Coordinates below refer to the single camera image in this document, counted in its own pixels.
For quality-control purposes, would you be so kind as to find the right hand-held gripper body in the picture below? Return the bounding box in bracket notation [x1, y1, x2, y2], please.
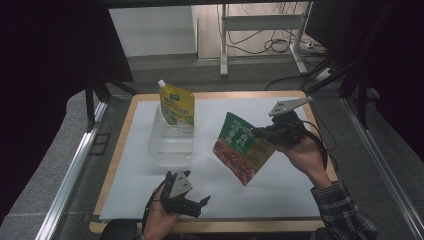
[256, 95, 314, 148]

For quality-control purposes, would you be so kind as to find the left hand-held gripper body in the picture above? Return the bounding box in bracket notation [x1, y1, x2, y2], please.
[159, 170, 203, 219]

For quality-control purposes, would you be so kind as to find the green meat snack packet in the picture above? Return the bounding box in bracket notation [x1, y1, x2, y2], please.
[212, 111, 277, 187]

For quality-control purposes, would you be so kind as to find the clear plastic container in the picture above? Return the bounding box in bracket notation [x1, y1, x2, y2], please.
[148, 103, 196, 164]

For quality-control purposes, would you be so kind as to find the yellow spout pouch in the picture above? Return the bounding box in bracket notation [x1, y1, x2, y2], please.
[157, 79, 196, 128]

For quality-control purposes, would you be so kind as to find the person's right hand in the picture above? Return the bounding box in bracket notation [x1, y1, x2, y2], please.
[276, 131, 334, 191]

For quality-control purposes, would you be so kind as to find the person's left hand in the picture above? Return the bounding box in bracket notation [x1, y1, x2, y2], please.
[143, 186, 183, 240]

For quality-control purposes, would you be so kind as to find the white power strip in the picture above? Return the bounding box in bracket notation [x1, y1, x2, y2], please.
[314, 67, 334, 83]

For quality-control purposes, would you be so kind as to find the person's dark clothing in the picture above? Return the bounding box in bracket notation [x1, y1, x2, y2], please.
[99, 219, 144, 240]

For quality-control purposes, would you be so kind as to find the black metal stand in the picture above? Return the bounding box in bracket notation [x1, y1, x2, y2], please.
[306, 49, 378, 129]
[84, 74, 138, 133]

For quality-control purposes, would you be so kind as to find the dark curtain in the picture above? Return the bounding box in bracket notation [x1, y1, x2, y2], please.
[0, 0, 134, 224]
[306, 0, 424, 161]

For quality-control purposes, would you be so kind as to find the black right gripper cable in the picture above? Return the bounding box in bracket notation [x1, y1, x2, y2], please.
[299, 119, 339, 173]

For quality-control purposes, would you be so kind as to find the tangle of black floor cables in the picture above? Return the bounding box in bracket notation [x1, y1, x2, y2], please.
[226, 3, 321, 56]

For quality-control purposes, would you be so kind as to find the aluminium rail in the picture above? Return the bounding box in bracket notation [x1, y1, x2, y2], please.
[34, 101, 108, 240]
[342, 97, 424, 236]

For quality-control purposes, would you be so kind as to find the white desk frame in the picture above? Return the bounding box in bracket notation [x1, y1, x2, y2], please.
[219, 2, 313, 78]

